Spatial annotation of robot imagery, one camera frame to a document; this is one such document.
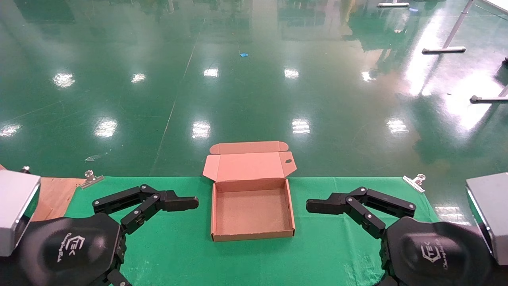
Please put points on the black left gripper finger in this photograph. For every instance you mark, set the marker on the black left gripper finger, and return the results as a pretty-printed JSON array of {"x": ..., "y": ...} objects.
[
  {"x": 118, "y": 280},
  {"x": 178, "y": 203}
]

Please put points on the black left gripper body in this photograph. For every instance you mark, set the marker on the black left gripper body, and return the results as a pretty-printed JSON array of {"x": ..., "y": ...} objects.
[{"x": 67, "y": 246}]

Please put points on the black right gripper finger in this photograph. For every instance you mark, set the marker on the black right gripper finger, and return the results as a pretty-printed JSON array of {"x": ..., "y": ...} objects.
[
  {"x": 388, "y": 281},
  {"x": 325, "y": 205}
]

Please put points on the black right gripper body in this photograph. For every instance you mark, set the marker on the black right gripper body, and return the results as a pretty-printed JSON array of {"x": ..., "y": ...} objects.
[{"x": 436, "y": 254}]

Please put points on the open brown cardboard mailer box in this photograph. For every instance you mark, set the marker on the open brown cardboard mailer box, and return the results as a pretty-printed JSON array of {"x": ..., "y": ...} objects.
[{"x": 251, "y": 210}]

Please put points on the green table cloth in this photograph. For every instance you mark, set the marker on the green table cloth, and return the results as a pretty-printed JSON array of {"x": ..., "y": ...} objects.
[{"x": 186, "y": 246}]

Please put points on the silver binder clip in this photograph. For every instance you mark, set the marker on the silver binder clip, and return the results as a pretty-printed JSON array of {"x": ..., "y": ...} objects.
[
  {"x": 91, "y": 179},
  {"x": 414, "y": 182}
]

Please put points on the clear plastic scrap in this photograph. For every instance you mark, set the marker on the clear plastic scrap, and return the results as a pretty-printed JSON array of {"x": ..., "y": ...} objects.
[{"x": 92, "y": 158}]

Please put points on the grey table foot bar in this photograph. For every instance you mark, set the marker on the grey table foot bar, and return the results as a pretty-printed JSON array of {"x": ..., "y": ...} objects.
[{"x": 488, "y": 98}]

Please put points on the white table leg with foot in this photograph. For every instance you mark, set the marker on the white table leg with foot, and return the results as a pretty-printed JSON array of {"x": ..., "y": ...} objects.
[{"x": 444, "y": 49}]

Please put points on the short white table foot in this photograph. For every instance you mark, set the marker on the short white table foot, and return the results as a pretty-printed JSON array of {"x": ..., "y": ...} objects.
[{"x": 393, "y": 4}]

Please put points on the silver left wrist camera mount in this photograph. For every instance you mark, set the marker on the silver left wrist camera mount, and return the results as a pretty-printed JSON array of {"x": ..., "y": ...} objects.
[{"x": 16, "y": 206}]

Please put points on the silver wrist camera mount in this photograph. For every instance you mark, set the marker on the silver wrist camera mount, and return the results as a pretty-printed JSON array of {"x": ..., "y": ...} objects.
[
  {"x": 16, "y": 206},
  {"x": 490, "y": 214}
]

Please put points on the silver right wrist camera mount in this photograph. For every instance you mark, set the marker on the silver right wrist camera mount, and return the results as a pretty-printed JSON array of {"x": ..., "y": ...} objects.
[{"x": 490, "y": 214}]

